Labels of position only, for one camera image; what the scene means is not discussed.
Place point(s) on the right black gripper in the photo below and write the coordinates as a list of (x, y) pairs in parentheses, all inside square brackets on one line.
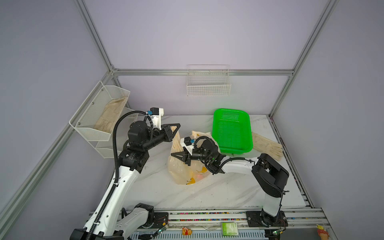
[(188, 156)]

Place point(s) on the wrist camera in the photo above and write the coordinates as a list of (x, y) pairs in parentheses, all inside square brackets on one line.
[(188, 144), (156, 117)]

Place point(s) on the green plastic basket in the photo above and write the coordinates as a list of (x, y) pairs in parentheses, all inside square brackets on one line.
[(232, 131)]

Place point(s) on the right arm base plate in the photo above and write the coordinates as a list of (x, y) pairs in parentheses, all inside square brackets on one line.
[(262, 219)]

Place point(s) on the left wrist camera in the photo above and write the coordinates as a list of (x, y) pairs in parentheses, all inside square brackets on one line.
[(156, 117)]

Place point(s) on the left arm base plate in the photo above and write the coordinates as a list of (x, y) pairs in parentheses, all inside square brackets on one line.
[(157, 220)]

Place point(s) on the white mesh shelf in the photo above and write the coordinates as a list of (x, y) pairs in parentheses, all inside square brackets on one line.
[(105, 148), (85, 118)]

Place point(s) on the green box on rail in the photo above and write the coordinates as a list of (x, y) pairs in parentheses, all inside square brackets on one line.
[(230, 229)]

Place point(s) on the white upper mesh shelf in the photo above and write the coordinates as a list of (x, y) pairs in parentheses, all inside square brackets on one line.
[(85, 118)]

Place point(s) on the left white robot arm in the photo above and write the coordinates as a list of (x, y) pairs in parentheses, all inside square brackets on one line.
[(105, 223)]

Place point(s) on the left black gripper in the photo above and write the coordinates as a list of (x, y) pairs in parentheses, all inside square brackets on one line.
[(167, 133)]

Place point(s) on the yellow red toy figure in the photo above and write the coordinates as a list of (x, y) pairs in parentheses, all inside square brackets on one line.
[(324, 235)]

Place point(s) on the small orange toy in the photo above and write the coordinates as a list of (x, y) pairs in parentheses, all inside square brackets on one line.
[(186, 231)]

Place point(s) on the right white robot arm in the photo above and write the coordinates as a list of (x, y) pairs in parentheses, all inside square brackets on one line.
[(270, 175)]

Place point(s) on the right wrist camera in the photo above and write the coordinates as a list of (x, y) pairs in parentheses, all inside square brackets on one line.
[(188, 144)]

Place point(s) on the white wire wall basket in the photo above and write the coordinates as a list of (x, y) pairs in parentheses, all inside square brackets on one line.
[(208, 80)]

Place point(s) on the beige glove in shelf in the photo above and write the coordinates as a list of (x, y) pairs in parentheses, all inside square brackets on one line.
[(110, 115)]

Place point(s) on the white lower mesh shelf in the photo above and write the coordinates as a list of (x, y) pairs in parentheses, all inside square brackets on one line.
[(105, 148)]

